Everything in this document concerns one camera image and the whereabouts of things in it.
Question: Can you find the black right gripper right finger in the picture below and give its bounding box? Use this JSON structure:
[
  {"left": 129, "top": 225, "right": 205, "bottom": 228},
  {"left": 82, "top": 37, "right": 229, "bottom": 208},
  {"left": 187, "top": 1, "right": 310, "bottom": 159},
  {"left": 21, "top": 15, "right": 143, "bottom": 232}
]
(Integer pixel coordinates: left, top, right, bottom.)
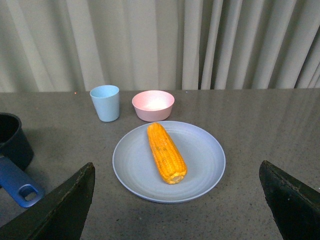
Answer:
[{"left": 259, "top": 160, "right": 320, "bottom": 240}]

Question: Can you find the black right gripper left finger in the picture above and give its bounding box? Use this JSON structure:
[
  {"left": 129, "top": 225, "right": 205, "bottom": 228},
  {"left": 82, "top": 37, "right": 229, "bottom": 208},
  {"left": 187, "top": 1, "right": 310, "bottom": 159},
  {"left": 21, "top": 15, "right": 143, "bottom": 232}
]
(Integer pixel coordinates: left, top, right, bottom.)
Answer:
[{"left": 0, "top": 162, "right": 96, "bottom": 240}]

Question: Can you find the yellow corn cob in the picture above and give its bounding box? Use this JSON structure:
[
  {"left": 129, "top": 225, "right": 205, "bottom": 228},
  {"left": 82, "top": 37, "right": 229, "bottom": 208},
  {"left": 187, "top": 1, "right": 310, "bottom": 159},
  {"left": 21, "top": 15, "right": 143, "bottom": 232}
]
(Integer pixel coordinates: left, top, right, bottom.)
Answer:
[{"left": 147, "top": 122, "right": 188, "bottom": 185}]

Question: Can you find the dark blue saucepan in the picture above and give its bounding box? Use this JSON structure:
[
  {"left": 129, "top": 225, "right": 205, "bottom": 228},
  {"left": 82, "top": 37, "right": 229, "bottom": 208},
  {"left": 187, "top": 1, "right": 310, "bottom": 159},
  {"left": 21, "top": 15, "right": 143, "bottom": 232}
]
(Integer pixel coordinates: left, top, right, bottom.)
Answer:
[{"left": 0, "top": 112, "right": 45, "bottom": 209}]

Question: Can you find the light blue round plate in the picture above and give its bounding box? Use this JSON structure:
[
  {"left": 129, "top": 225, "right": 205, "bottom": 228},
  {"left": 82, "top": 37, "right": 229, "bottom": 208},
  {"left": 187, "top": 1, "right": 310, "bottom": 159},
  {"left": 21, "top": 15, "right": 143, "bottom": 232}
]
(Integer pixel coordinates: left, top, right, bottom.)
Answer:
[{"left": 112, "top": 121, "right": 226, "bottom": 204}]

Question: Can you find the light blue plastic cup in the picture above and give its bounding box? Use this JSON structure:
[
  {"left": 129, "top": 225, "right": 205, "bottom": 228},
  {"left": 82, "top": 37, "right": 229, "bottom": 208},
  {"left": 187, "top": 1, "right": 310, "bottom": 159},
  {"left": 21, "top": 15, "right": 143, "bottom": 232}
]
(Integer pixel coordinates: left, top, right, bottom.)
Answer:
[{"left": 89, "top": 85, "right": 120, "bottom": 123}]

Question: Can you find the pink plastic bowl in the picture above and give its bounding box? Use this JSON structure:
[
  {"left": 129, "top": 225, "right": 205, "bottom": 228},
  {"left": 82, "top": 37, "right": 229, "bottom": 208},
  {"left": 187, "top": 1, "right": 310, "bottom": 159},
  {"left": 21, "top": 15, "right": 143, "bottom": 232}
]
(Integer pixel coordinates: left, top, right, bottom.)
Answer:
[{"left": 131, "top": 90, "right": 175, "bottom": 122}]

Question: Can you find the white pleated curtain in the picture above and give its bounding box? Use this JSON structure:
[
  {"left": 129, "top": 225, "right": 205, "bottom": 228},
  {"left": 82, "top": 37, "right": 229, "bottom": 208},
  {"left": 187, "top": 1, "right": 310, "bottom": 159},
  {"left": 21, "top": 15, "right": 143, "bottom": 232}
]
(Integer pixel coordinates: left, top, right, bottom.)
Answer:
[{"left": 0, "top": 0, "right": 320, "bottom": 93}]

